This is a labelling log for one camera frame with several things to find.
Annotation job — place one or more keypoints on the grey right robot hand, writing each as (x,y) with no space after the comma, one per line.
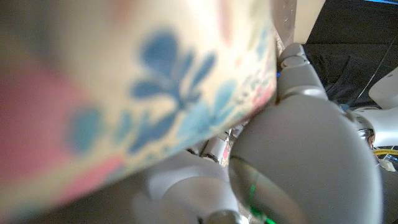
(295,161)

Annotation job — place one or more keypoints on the floral wrapping paper sheet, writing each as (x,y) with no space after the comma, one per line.
(124,93)

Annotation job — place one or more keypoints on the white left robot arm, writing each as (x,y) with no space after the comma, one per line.
(379,121)

